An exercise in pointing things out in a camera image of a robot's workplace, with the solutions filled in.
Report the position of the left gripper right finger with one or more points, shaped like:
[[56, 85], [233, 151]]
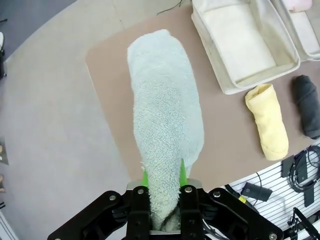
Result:
[[190, 212]]

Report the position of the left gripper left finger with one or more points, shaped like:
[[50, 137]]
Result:
[[137, 212]]

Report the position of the mint green terry towel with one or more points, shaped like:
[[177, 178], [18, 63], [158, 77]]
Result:
[[162, 100]]

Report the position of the black tool with yellow label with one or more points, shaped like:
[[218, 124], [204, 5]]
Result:
[[237, 196]]

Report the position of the black rounded adapter pouch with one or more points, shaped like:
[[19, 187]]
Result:
[[257, 191]]

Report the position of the flat black power adapter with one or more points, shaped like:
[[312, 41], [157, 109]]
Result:
[[287, 166]]

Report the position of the black stand on platform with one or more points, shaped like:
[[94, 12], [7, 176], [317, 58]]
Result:
[[305, 222]]

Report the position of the yellow rolled towel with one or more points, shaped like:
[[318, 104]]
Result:
[[268, 125]]

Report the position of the cream fabric bin wavy label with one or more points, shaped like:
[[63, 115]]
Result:
[[220, 65]]

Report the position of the dark grey rolled towel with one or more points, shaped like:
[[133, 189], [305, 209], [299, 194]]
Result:
[[307, 107]]

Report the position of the cream fabric bin straight label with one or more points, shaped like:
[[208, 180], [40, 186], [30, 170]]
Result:
[[308, 35]]

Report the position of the pink towel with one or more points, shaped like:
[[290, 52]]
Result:
[[300, 3]]

